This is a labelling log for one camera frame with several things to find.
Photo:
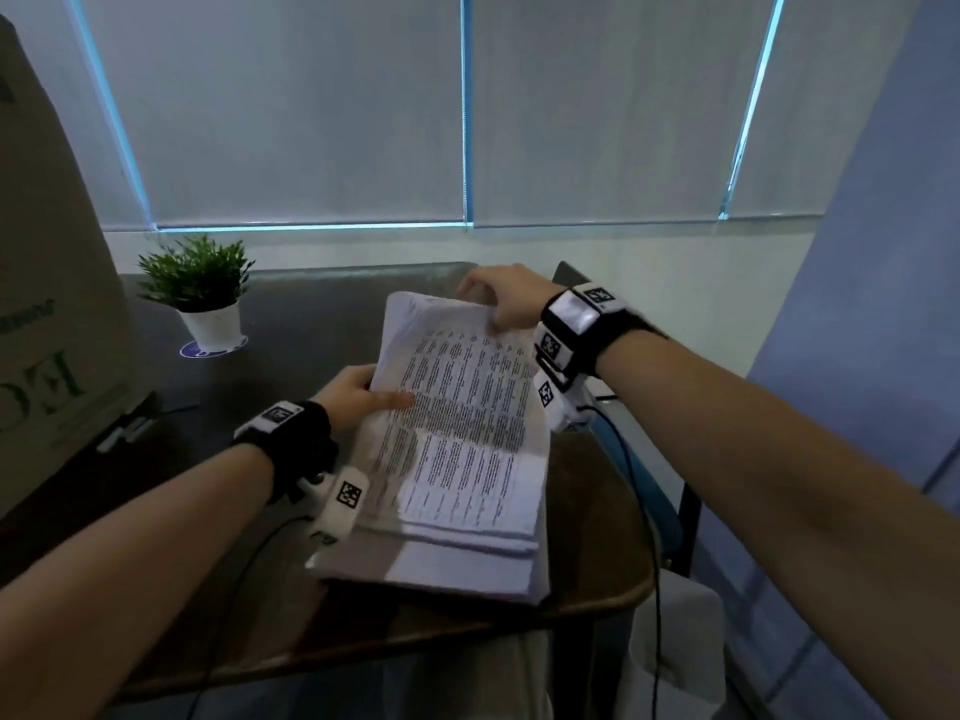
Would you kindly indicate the dark chair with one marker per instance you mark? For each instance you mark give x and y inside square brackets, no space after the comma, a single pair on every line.
[679,517]

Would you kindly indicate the green plant in white pot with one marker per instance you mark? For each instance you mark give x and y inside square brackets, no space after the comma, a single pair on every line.
[199,284]

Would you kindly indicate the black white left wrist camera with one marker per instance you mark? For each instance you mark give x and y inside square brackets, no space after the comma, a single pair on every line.
[300,449]

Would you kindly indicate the grey roller blind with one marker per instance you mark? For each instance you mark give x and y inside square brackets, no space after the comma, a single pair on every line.
[292,104]
[607,104]
[825,104]
[45,104]

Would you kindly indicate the person's right hand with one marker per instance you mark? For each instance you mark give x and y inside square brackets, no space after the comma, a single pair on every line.
[517,292]

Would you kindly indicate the white pen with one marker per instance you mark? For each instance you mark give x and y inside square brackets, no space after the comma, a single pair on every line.
[124,433]

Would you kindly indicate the blue round coaster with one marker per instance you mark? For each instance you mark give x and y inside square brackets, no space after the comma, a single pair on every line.
[193,351]

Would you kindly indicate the person's left forearm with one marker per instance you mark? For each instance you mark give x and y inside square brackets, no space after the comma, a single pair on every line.
[127,577]

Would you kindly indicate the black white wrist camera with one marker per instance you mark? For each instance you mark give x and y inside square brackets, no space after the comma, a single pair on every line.
[574,337]
[300,449]

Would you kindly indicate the person's left thumb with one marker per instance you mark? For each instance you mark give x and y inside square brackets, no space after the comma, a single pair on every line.
[386,401]

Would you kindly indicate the printed paper stack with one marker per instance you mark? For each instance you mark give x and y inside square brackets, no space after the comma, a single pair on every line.
[461,457]

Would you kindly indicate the brown cardboard box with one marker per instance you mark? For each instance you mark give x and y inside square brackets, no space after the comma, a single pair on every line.
[52,292]

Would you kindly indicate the person's right forearm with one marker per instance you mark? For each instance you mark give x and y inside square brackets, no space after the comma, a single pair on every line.
[787,502]

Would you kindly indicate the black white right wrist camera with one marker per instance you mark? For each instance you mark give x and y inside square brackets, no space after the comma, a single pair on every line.
[574,337]

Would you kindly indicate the person's left hand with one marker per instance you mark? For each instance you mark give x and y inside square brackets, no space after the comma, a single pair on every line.
[349,401]

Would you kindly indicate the person's right fingers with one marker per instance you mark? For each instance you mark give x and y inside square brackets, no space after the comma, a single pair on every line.
[487,303]

